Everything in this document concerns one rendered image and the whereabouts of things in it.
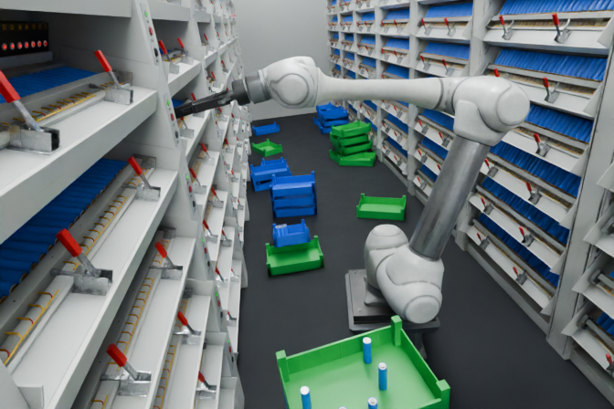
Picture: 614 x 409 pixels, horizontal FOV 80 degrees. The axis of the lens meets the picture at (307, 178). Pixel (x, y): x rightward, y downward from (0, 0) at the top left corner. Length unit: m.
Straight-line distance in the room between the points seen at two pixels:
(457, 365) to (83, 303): 1.34
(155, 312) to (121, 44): 0.54
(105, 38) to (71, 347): 0.60
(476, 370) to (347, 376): 0.77
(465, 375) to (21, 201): 1.45
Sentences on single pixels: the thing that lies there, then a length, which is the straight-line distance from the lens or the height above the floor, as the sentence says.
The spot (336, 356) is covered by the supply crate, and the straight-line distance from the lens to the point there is 0.96.
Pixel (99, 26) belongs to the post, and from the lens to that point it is 0.89.
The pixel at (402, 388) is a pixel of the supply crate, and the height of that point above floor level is 0.48.
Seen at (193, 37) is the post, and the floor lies 1.20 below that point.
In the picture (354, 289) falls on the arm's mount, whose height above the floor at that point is 0.23.
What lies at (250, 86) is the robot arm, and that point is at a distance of 1.08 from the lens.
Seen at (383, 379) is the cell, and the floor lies 0.52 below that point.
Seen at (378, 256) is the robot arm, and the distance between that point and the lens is 1.32.
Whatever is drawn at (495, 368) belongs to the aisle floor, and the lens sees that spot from 1.64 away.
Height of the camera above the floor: 1.22
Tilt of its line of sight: 23 degrees down
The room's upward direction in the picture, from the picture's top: 6 degrees counter-clockwise
